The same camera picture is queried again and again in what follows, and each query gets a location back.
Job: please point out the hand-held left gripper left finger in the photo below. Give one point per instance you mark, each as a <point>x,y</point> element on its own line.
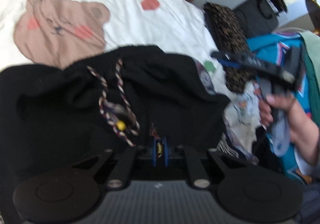
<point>147,153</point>

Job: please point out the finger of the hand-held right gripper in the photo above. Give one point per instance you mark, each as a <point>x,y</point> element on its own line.
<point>232,60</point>

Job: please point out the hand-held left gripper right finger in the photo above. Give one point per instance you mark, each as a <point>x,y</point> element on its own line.
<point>172,153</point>

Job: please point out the leopard print garment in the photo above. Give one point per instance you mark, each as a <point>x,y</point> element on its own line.
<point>225,28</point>

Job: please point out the black ribbed knit garment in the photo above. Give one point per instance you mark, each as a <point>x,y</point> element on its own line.
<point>210,30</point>

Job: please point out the black shorts bear print trim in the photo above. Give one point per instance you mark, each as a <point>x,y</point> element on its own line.
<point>62,103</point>

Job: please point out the person's right forearm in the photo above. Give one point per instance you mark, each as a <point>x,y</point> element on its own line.
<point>310,138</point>

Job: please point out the person's right hand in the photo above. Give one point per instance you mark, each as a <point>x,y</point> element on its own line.
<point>266,111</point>

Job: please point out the blue patterned quilt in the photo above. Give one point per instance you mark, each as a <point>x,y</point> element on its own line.
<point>262,42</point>

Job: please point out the light green towel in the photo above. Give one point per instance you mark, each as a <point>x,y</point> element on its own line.
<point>312,63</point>

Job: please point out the black bag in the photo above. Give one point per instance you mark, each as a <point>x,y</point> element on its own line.
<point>255,18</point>

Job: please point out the cream bear printed blanket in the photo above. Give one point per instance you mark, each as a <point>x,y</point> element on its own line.
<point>125,13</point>

